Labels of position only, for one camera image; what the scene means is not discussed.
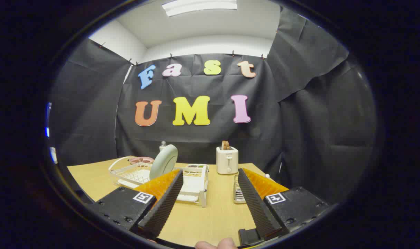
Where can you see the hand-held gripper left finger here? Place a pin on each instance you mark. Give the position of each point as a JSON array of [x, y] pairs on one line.
[[165, 207]]

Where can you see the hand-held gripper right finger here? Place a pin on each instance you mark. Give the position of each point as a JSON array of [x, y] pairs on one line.
[[258, 211]]

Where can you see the pale green plate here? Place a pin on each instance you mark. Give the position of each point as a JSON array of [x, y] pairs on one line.
[[163, 160]]

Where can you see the pink dish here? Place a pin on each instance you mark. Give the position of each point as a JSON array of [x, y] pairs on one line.
[[141, 160]]

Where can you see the white divided condiment tray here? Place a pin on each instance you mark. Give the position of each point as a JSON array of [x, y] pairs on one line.
[[196, 166]]

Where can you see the cream white toaster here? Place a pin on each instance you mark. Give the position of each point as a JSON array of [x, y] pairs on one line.
[[227, 160]]

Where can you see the clear bottle with green liquid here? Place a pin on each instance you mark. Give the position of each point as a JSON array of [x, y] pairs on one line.
[[162, 147]]

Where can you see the brown bread slice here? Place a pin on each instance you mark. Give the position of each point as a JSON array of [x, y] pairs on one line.
[[225, 145]]

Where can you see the black backdrop cloth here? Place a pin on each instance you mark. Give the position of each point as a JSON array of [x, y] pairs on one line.
[[300, 138]]

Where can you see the white ceiling light panel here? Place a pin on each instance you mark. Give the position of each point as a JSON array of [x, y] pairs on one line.
[[199, 7]]

